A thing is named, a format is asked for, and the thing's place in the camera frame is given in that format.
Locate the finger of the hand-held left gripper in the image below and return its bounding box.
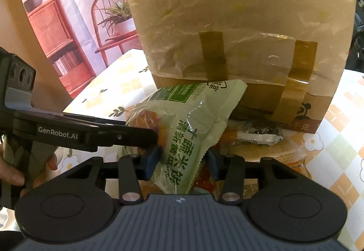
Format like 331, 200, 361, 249
14, 110, 158, 152

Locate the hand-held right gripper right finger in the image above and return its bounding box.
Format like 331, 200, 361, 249
206, 149, 306, 203

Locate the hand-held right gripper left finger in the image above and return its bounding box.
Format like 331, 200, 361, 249
64, 146, 164, 204

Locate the orange snack packet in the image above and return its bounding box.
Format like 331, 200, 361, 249
284, 158, 307, 179
196, 166, 225, 192

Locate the light green snack packet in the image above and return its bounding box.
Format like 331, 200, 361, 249
125, 79, 248, 195

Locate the plastic-lined cardboard box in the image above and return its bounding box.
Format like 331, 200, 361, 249
126, 0, 357, 135

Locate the person's left hand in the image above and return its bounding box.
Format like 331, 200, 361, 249
0, 142, 58, 187

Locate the silver black snack packet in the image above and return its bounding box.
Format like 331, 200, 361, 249
225, 123, 283, 145

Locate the printed backdrop cloth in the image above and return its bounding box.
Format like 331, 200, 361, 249
11, 0, 200, 99

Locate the checkered tablecloth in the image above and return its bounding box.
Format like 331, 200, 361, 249
55, 49, 364, 251

